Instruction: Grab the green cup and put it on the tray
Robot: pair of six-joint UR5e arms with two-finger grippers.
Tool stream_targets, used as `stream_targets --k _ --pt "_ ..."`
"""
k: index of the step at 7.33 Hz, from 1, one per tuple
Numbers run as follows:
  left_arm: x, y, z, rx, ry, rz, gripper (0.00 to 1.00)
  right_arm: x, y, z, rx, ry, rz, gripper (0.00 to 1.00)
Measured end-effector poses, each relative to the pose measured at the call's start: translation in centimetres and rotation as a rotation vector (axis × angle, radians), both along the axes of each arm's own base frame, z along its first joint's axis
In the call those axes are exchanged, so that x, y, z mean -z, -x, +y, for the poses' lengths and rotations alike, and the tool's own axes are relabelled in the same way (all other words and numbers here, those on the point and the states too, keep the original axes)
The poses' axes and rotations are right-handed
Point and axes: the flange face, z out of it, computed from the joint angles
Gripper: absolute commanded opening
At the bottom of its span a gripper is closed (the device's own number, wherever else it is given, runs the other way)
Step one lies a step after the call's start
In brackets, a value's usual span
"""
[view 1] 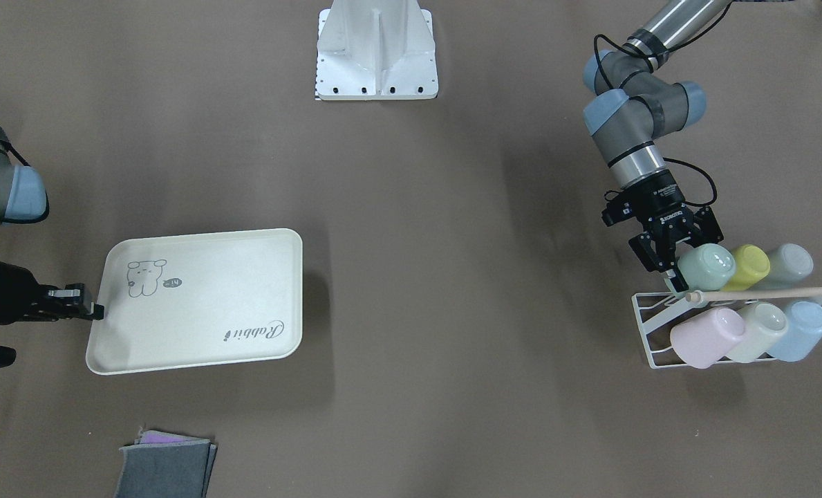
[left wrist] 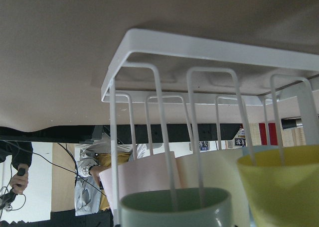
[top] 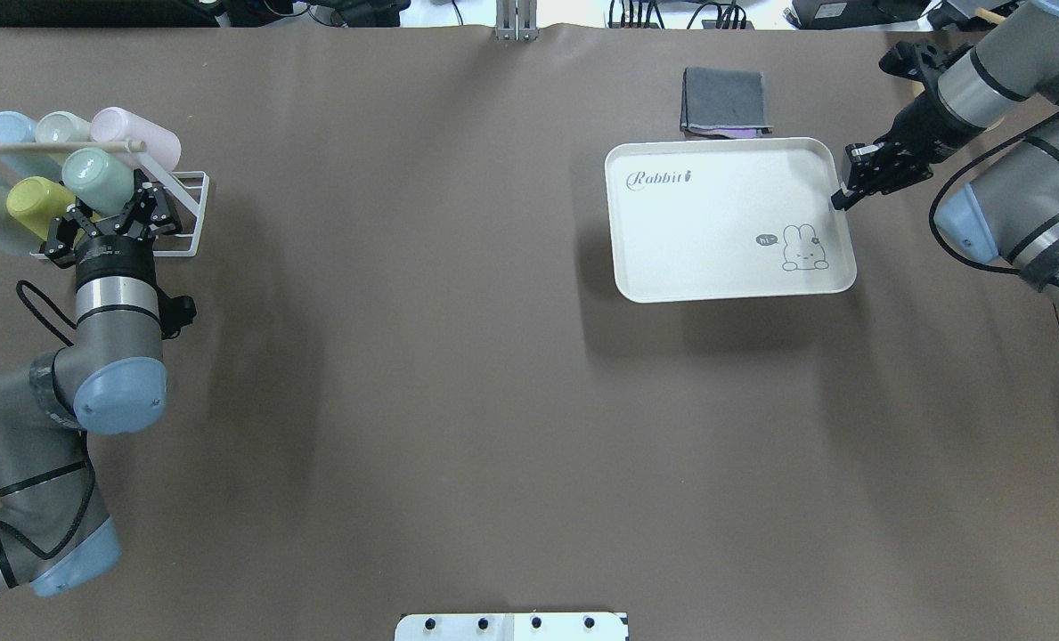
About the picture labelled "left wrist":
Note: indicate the white wire cup rack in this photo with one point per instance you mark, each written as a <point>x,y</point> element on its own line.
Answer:
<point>272,96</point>

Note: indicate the cream plastic cup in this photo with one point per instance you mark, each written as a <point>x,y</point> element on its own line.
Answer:
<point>219,169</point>

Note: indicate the pink plastic cup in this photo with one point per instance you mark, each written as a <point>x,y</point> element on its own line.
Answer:
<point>141,175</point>

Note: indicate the green plastic cup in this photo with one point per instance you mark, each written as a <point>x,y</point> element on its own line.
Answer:
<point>156,209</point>

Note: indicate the yellow plastic cup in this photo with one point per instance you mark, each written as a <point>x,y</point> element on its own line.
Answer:
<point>283,195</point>

